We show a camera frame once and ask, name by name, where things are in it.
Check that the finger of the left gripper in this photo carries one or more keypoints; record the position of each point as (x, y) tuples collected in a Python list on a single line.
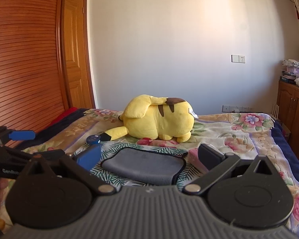
[(21, 135), (18, 156)]

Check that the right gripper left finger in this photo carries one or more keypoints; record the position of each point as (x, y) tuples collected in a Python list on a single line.
[(52, 194)]

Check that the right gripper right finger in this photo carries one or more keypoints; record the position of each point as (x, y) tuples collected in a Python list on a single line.
[(243, 193)]

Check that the purple and grey towel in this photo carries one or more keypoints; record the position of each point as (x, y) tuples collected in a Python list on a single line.
[(161, 169)]

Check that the red blanket at bedside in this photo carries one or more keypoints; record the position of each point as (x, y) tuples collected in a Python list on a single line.
[(63, 115)]

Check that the wooden wardrobe door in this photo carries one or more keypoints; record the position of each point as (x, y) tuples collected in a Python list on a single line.
[(44, 61)]

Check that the floral bed blanket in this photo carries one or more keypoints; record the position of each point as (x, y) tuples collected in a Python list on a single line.
[(165, 211)]

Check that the palm leaf print cloth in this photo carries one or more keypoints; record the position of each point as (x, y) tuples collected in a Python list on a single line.
[(93, 158)]

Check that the wooden side cabinet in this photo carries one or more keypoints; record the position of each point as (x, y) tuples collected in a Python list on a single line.
[(288, 102)]

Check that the yellow Pikachu plush toy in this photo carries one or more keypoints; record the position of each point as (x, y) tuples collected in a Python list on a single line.
[(155, 118)]

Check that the stack of folded linens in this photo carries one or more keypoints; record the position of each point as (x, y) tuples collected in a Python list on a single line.
[(290, 71)]

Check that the low wall power outlets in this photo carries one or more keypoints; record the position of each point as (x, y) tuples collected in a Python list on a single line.
[(236, 109)]

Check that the white wall switch socket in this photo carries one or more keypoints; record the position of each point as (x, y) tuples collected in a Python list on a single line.
[(238, 59)]

